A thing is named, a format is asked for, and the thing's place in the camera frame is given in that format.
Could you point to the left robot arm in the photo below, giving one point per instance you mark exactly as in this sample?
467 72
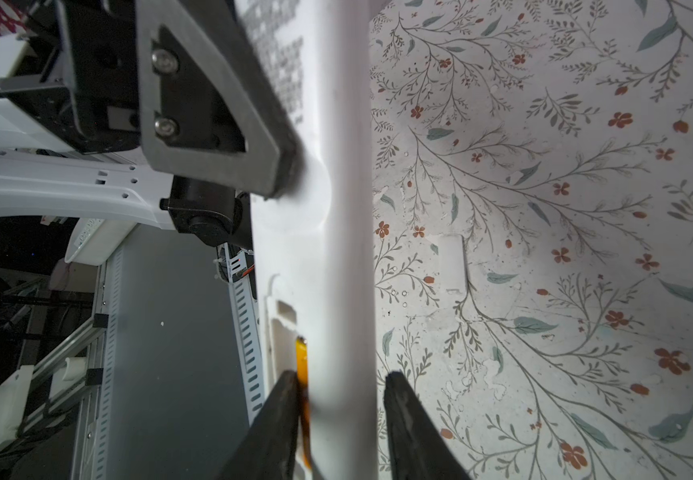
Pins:
138 112

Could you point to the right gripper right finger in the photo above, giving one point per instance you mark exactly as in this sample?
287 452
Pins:
417 449

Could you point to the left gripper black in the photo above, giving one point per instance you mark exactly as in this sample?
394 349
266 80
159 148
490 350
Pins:
207 110

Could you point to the orange battery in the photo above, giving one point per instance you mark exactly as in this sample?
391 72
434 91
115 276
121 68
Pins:
302 378

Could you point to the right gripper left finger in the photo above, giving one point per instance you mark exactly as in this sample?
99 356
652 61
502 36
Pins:
269 449

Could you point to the white battery compartment cover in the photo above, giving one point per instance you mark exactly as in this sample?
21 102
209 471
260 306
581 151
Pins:
453 266

